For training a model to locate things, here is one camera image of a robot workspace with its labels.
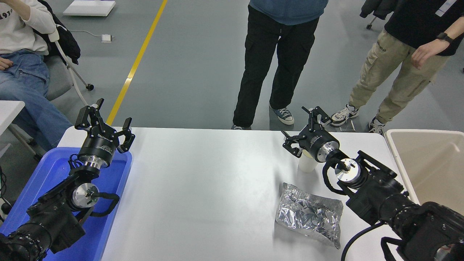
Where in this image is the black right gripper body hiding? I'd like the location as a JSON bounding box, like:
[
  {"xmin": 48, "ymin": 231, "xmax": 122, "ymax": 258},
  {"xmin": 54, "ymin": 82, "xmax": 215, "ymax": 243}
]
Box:
[{"xmin": 304, "ymin": 126, "xmax": 337, "ymax": 157}]

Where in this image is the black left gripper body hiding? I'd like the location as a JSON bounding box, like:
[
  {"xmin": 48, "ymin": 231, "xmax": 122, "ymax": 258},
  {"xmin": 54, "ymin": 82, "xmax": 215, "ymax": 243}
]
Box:
[{"xmin": 78, "ymin": 128, "xmax": 119, "ymax": 163}]

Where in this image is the white paper cup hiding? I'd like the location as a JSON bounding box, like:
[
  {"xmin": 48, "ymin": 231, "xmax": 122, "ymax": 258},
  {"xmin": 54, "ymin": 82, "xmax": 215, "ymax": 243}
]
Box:
[{"xmin": 298, "ymin": 149, "xmax": 319, "ymax": 173}]

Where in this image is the person's left hand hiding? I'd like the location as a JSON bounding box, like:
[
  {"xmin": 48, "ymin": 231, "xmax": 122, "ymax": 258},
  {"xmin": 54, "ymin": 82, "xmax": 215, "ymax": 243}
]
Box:
[{"xmin": 411, "ymin": 38, "xmax": 441, "ymax": 70}]

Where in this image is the grey office chair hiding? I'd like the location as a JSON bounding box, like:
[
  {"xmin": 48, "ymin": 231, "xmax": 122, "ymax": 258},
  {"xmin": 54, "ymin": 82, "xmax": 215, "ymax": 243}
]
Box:
[{"xmin": 34, "ymin": 25, "xmax": 95, "ymax": 102}]

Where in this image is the blue plastic tray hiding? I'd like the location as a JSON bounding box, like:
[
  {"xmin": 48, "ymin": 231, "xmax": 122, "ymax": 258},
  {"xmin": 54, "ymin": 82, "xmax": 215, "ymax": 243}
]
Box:
[{"xmin": 0, "ymin": 146, "xmax": 133, "ymax": 261}]

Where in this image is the crumpled silver foil bag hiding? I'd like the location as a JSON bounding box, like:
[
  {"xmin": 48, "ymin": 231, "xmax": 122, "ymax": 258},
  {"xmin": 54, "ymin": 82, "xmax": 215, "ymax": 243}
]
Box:
[{"xmin": 275, "ymin": 182, "xmax": 344, "ymax": 250}]

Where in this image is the black jacket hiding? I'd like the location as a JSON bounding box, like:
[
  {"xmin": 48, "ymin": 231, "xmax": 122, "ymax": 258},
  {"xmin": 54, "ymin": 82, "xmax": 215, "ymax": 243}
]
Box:
[{"xmin": 34, "ymin": 0, "xmax": 81, "ymax": 65}]

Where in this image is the small white table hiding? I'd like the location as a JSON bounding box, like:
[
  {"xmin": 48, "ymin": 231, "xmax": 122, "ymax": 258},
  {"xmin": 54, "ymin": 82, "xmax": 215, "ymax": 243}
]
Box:
[{"xmin": 0, "ymin": 100, "xmax": 42, "ymax": 160}]

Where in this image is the person in black trousers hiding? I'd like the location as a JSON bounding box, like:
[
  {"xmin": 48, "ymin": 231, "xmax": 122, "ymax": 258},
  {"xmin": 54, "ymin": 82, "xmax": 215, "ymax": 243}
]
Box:
[{"xmin": 231, "ymin": 0, "xmax": 329, "ymax": 130}]

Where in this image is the person in tan trousers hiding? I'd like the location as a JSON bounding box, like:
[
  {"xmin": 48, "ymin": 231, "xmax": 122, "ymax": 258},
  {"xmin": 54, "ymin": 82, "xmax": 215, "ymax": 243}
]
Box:
[{"xmin": 330, "ymin": 0, "xmax": 464, "ymax": 135}]

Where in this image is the white flat board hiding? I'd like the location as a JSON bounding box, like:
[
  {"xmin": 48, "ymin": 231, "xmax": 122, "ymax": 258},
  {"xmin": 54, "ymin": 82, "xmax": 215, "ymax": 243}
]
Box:
[{"xmin": 63, "ymin": 0, "xmax": 116, "ymax": 17}]

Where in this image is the seated person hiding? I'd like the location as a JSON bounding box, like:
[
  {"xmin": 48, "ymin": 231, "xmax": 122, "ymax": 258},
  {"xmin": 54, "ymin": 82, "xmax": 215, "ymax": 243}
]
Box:
[{"xmin": 0, "ymin": 0, "xmax": 73, "ymax": 152}]

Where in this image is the large pale bin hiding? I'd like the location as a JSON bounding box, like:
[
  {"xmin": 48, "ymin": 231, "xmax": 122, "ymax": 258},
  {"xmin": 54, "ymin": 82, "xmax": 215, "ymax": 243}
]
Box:
[{"xmin": 384, "ymin": 129, "xmax": 464, "ymax": 218}]

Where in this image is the chair with dark jacket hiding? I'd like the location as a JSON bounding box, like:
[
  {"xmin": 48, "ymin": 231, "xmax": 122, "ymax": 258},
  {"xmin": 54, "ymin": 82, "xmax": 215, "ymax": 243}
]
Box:
[{"xmin": 360, "ymin": 0, "xmax": 391, "ymax": 30}]

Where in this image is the white adapter cable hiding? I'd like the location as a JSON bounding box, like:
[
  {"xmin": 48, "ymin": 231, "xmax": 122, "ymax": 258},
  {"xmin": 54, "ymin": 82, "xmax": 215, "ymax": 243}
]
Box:
[{"xmin": 69, "ymin": 30, "xmax": 104, "ymax": 38}]

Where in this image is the black cable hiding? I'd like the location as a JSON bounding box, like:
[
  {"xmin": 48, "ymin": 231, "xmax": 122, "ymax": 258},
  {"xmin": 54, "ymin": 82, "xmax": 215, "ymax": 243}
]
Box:
[{"xmin": 0, "ymin": 165, "xmax": 13, "ymax": 221}]

